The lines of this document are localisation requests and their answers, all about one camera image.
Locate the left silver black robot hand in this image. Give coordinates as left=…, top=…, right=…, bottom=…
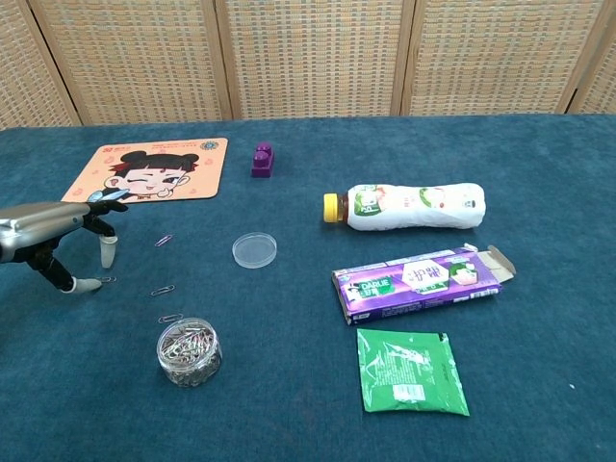
left=0, top=199, right=129, bottom=295

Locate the white labelled yellow-cap bottle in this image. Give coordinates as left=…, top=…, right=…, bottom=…
left=322, top=182, right=486, bottom=231

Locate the purple toothpaste box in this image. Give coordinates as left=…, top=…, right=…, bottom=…
left=331, top=244, right=518, bottom=327

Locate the woven rattan screen panel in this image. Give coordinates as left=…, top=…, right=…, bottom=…
left=401, top=0, right=610, bottom=117
left=0, top=0, right=83, bottom=130
left=570, top=0, right=616, bottom=116
left=26, top=0, right=235, bottom=127
left=214, top=0, right=418, bottom=121

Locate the cartoon girl mouse pad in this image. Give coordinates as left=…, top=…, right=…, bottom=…
left=61, top=137, right=229, bottom=205

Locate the purple toy building block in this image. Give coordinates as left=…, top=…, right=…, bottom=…
left=250, top=140, right=275, bottom=180

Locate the blue table cloth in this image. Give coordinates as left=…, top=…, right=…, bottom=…
left=0, top=113, right=616, bottom=462

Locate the clear round paper clip jar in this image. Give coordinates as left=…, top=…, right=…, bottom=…
left=156, top=317, right=223, bottom=389

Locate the green foil packet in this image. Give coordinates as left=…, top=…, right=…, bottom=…
left=356, top=327, right=471, bottom=418

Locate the clear round plastic lid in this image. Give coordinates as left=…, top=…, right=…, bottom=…
left=231, top=231, right=279, bottom=269

